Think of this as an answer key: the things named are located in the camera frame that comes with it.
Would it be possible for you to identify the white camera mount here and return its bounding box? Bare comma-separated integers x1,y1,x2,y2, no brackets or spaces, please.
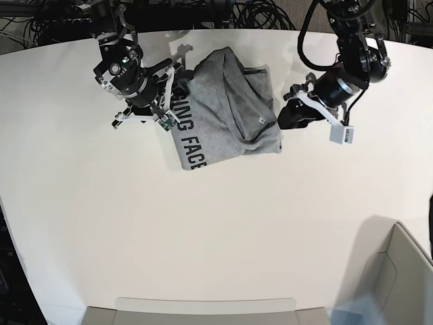
296,90,355,144
112,62,183,131

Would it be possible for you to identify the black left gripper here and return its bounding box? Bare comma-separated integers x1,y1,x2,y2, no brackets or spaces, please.
277,72,361,130

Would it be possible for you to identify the grey T-shirt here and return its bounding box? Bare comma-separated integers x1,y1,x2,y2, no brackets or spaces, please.
171,47,281,171

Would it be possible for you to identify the black cable bundle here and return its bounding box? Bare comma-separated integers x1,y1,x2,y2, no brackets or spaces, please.
199,0,298,31

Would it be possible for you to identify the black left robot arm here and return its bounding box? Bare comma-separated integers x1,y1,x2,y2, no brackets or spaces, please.
277,1,391,130

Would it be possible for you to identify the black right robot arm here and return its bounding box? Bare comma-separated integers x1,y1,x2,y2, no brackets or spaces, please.
76,1,183,123

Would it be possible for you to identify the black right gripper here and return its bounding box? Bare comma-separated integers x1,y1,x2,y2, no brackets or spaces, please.
124,58,194,116

